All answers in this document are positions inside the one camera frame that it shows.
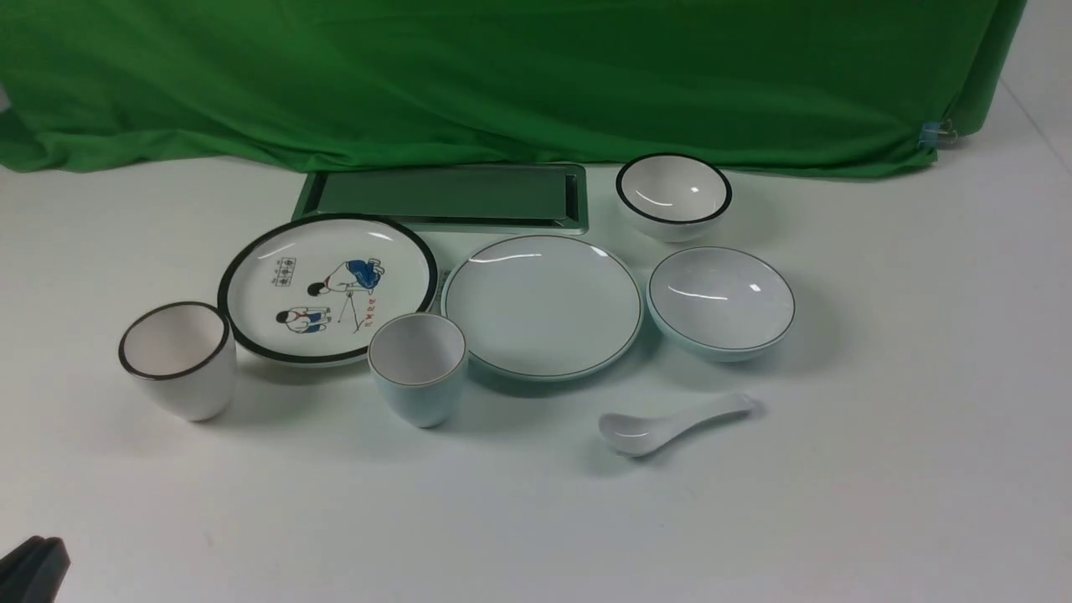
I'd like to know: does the green backdrop cloth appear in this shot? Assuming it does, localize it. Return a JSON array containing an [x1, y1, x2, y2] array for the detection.
[[1, 1, 1025, 179]]

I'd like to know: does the metal rectangular tray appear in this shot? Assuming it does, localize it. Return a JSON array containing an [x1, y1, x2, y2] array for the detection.
[[291, 163, 589, 235]]

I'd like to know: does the white black-rimmed small bowl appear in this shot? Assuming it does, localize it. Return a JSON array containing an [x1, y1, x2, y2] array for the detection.
[[614, 153, 734, 242]]

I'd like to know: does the white black-rimmed cup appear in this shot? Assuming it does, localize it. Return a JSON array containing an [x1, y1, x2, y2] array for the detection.
[[117, 302, 238, 421]]

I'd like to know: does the illustrated black-rimmed plate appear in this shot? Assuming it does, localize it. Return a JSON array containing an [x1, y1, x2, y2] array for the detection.
[[217, 214, 440, 368]]

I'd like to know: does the pale blue flat plate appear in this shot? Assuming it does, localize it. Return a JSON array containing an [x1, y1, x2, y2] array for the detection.
[[441, 235, 646, 382]]

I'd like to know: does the white ceramic spoon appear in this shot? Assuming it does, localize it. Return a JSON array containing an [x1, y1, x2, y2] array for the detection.
[[597, 393, 760, 458]]

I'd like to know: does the pale blue cup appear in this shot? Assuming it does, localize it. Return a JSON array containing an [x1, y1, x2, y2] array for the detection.
[[368, 312, 470, 429]]

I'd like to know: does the pale blue wide bowl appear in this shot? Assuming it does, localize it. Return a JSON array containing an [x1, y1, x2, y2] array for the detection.
[[646, 245, 796, 363]]

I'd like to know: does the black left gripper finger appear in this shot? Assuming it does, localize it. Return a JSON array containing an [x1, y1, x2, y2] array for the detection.
[[1, 536, 70, 602]]

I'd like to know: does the blue binder clip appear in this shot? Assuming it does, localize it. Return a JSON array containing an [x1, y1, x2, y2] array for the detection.
[[915, 120, 961, 150]]

